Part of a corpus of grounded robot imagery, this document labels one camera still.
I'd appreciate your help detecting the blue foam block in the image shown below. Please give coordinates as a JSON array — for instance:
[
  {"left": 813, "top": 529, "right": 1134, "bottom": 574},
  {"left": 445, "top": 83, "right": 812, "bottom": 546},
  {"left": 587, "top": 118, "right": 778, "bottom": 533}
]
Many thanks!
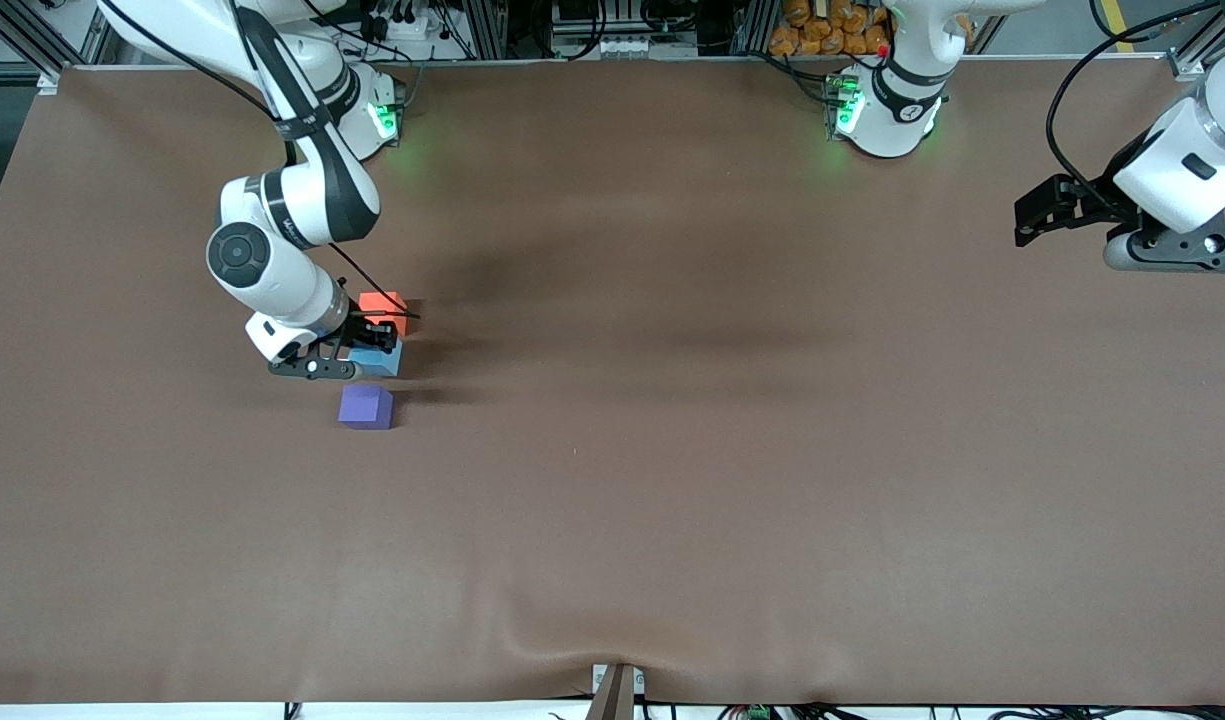
[{"left": 350, "top": 335, "right": 405, "bottom": 379}]

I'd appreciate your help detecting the orange foam block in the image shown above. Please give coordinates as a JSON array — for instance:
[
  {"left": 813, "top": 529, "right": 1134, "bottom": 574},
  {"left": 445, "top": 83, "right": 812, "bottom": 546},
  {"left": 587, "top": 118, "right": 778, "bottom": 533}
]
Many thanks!
[{"left": 358, "top": 291, "right": 410, "bottom": 338}]

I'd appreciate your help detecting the purple foam block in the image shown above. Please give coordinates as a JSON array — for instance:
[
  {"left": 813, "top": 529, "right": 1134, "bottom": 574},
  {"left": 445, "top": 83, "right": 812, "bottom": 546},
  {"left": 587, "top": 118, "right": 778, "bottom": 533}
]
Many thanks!
[{"left": 338, "top": 384, "right": 394, "bottom": 431}]

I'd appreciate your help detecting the white terminal block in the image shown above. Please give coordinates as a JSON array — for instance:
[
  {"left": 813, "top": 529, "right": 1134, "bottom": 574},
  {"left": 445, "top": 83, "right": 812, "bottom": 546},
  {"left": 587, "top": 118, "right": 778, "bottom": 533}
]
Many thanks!
[{"left": 552, "top": 25, "right": 698, "bottom": 63}]

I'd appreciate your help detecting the orange snack bag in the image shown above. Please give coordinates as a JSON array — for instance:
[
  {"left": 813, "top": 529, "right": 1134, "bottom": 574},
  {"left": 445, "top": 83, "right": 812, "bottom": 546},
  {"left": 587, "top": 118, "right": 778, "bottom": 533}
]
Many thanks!
[{"left": 768, "top": 0, "right": 976, "bottom": 58}]

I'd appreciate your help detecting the white power strip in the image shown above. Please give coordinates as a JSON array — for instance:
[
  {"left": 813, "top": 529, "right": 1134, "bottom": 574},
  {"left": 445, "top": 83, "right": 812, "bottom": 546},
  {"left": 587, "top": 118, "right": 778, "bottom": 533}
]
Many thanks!
[{"left": 364, "top": 0, "right": 445, "bottom": 43}]

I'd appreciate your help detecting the brown table cover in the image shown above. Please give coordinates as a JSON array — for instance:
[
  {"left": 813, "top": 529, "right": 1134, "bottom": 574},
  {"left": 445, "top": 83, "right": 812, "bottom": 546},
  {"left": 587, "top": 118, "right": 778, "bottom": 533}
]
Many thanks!
[{"left": 0, "top": 55, "right": 1225, "bottom": 706}]

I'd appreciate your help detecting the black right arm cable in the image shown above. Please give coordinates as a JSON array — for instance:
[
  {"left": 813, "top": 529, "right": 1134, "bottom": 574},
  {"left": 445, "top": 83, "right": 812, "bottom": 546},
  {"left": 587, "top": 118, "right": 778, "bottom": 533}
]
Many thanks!
[{"left": 97, "top": 0, "right": 422, "bottom": 323}]

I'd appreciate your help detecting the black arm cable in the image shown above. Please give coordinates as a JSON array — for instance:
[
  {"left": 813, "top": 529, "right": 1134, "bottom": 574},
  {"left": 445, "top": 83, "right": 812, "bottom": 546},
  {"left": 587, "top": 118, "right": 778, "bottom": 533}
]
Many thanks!
[
  {"left": 97, "top": 0, "right": 422, "bottom": 323},
  {"left": 1045, "top": 0, "right": 1225, "bottom": 196}
]

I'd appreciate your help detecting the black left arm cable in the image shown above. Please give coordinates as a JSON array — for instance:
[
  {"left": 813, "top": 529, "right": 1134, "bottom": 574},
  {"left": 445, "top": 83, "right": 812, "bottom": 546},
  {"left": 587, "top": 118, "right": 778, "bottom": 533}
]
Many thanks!
[{"left": 1045, "top": 0, "right": 1225, "bottom": 196}]

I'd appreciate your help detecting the aluminium frame profile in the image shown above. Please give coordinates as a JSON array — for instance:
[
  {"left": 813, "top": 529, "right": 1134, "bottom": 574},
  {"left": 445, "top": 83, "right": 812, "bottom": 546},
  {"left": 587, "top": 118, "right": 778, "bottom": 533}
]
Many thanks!
[
  {"left": 1170, "top": 15, "right": 1225, "bottom": 81},
  {"left": 0, "top": 0, "right": 108, "bottom": 96}
]

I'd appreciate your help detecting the aluminium frame post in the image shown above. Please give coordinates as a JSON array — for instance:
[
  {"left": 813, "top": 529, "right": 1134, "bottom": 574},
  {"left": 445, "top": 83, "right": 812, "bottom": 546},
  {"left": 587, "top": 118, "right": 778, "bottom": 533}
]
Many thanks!
[{"left": 467, "top": 0, "right": 508, "bottom": 59}]

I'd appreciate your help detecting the brown table edge bracket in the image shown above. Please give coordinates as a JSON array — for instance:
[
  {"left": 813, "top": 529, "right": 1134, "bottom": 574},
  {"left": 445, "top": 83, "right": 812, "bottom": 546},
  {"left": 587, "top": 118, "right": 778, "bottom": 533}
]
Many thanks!
[{"left": 589, "top": 662, "right": 646, "bottom": 720}]

